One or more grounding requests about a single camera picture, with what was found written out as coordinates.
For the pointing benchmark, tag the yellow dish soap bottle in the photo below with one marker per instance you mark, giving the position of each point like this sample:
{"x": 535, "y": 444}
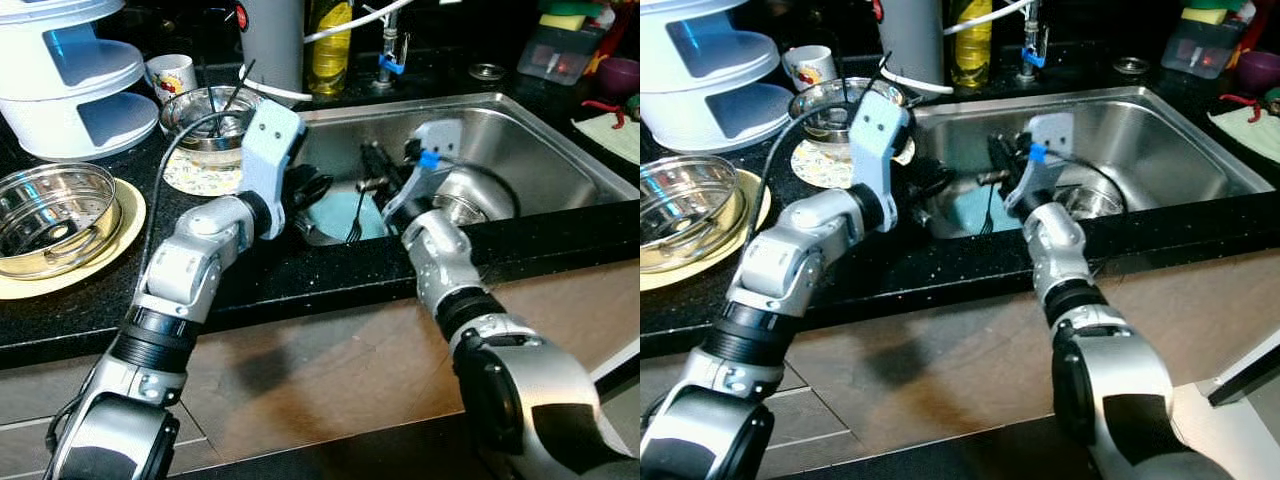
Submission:
{"x": 968, "y": 50}
{"x": 328, "y": 55}

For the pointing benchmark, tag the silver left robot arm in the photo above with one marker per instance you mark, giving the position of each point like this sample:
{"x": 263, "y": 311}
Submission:
{"x": 190, "y": 260}
{"x": 790, "y": 250}

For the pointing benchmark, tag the green yellow sponge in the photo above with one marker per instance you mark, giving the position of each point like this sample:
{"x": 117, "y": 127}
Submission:
{"x": 1205, "y": 14}
{"x": 565, "y": 17}

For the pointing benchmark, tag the pale yellow plate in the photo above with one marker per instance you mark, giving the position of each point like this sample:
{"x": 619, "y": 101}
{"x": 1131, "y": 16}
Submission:
{"x": 125, "y": 235}
{"x": 755, "y": 225}

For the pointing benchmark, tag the grey brown base cabinet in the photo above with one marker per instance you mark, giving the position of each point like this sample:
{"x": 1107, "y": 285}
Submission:
{"x": 330, "y": 350}
{"x": 930, "y": 340}

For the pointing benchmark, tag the stainless steel sink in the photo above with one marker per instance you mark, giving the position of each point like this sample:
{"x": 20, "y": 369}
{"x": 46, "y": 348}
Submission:
{"x": 560, "y": 150}
{"x": 1180, "y": 145}

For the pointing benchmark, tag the small steel drain cap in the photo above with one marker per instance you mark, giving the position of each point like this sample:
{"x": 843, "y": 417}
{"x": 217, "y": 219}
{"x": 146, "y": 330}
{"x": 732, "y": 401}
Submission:
{"x": 1130, "y": 66}
{"x": 488, "y": 72}

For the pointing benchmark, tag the lemon leaf print plate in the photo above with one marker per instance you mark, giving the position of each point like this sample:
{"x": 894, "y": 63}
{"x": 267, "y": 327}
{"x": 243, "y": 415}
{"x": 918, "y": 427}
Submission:
{"x": 820, "y": 165}
{"x": 200, "y": 180}

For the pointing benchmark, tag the teal round plate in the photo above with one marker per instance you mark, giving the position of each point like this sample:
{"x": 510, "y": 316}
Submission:
{"x": 965, "y": 210}
{"x": 335, "y": 215}

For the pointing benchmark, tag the white tiered storage rack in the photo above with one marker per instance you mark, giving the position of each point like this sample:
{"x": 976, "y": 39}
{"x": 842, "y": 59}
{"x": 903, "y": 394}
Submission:
{"x": 60, "y": 70}
{"x": 700, "y": 65}

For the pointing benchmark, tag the steel mixing bowl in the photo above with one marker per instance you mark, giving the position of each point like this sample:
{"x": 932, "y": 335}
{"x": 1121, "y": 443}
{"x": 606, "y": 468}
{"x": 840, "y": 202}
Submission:
{"x": 820, "y": 115}
{"x": 200, "y": 140}

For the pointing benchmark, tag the steel gooseneck faucet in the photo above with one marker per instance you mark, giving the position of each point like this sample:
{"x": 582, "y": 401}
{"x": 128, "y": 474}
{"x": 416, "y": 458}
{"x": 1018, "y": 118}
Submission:
{"x": 1032, "y": 48}
{"x": 390, "y": 55}

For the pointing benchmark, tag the grey water filter canister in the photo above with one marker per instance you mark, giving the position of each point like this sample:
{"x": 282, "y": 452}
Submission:
{"x": 908, "y": 40}
{"x": 270, "y": 45}

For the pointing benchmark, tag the steel fork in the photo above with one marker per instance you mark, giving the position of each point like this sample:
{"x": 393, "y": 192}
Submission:
{"x": 355, "y": 228}
{"x": 987, "y": 215}

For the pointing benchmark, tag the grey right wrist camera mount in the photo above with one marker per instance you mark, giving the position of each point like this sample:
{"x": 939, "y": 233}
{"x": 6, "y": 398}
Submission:
{"x": 440, "y": 140}
{"x": 1050, "y": 130}

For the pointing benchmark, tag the green black kitchen tool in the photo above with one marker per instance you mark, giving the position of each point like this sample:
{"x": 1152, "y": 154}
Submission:
{"x": 1272, "y": 98}
{"x": 633, "y": 107}

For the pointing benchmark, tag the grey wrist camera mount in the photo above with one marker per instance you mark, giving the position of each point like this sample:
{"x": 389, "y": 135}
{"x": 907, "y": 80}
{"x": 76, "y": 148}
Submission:
{"x": 878, "y": 140}
{"x": 270, "y": 150}
{"x": 1050, "y": 130}
{"x": 440, "y": 140}

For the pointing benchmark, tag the pale green cloth mat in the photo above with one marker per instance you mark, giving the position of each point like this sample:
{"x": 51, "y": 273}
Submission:
{"x": 1245, "y": 135}
{"x": 605, "y": 140}

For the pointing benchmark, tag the white cartoon print mug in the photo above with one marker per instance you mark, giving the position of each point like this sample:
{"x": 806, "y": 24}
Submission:
{"x": 808, "y": 68}
{"x": 170, "y": 78}

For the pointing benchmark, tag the clear plastic container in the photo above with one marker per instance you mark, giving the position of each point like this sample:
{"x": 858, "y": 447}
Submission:
{"x": 1198, "y": 52}
{"x": 553, "y": 58}

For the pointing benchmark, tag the purple bowl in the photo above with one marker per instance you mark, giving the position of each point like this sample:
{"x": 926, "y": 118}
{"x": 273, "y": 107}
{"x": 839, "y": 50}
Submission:
{"x": 1258, "y": 72}
{"x": 620, "y": 77}

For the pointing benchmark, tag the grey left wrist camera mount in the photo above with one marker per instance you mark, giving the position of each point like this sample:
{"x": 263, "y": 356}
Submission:
{"x": 878, "y": 140}
{"x": 270, "y": 150}

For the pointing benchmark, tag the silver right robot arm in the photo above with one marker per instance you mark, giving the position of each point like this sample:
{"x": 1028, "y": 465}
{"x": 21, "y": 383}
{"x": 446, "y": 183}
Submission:
{"x": 1060, "y": 250}
{"x": 440, "y": 260}

